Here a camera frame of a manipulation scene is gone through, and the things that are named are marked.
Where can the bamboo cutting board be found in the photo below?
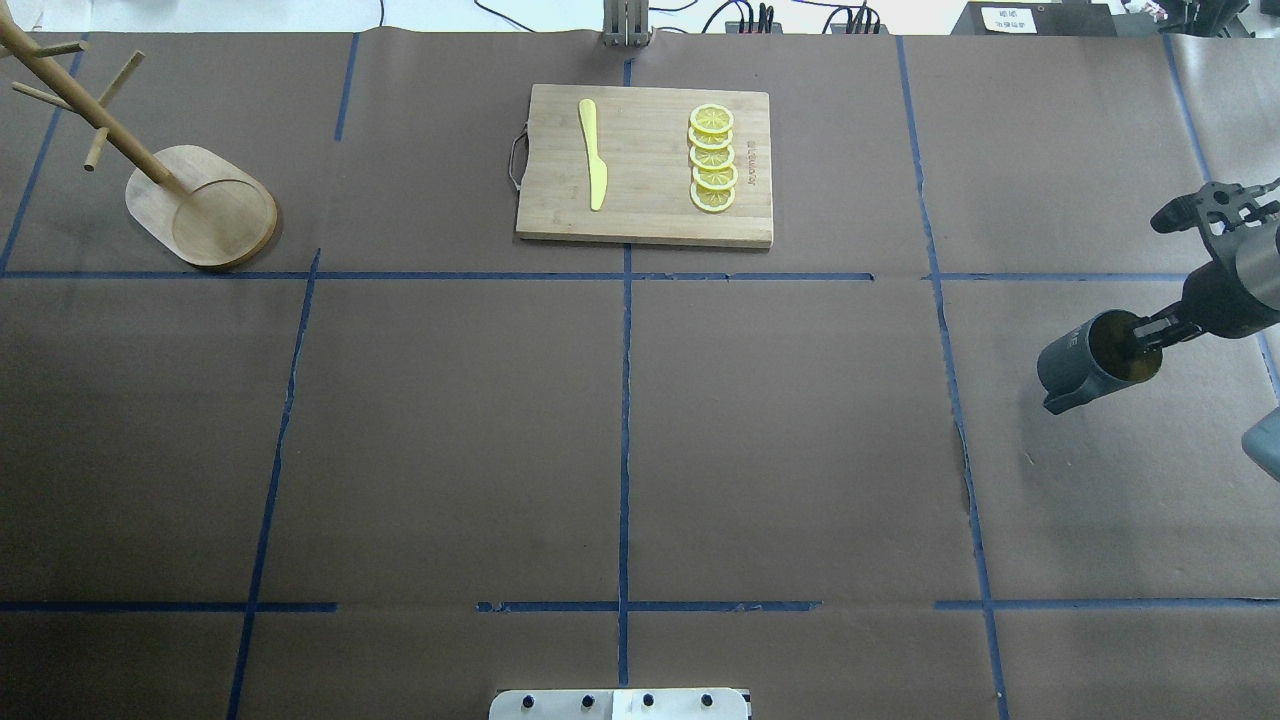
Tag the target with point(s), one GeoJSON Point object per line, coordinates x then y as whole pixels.
{"type": "Point", "coordinates": [643, 140]}

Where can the yellow plastic knife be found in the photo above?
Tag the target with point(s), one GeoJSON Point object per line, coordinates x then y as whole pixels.
{"type": "Point", "coordinates": [597, 168]}

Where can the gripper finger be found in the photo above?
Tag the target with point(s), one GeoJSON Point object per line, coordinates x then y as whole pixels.
{"type": "Point", "coordinates": [1168, 336]}
{"type": "Point", "coordinates": [1161, 324]}

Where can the black box with label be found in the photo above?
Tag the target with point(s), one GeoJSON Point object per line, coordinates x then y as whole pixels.
{"type": "Point", "coordinates": [1038, 18]}

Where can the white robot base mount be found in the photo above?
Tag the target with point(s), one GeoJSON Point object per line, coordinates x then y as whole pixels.
{"type": "Point", "coordinates": [623, 703]}

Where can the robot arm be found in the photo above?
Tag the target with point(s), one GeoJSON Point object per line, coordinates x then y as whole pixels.
{"type": "Point", "coordinates": [1253, 259]}

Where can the black power strip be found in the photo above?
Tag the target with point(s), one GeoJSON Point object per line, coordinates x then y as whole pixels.
{"type": "Point", "coordinates": [803, 18]}

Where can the aluminium frame post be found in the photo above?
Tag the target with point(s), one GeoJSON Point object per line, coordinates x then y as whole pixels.
{"type": "Point", "coordinates": [626, 23]}

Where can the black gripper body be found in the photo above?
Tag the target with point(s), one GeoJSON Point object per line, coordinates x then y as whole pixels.
{"type": "Point", "coordinates": [1213, 293]}

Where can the lemon slice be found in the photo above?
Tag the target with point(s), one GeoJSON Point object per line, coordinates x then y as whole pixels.
{"type": "Point", "coordinates": [709, 141]}
{"type": "Point", "coordinates": [715, 179]}
{"type": "Point", "coordinates": [711, 159]}
{"type": "Point", "coordinates": [709, 200]}
{"type": "Point", "coordinates": [711, 119]}

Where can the dark teal mug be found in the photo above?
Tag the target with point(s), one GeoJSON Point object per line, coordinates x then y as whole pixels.
{"type": "Point", "coordinates": [1097, 358]}

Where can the wooden cup rack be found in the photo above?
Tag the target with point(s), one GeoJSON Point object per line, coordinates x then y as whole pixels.
{"type": "Point", "coordinates": [200, 207]}

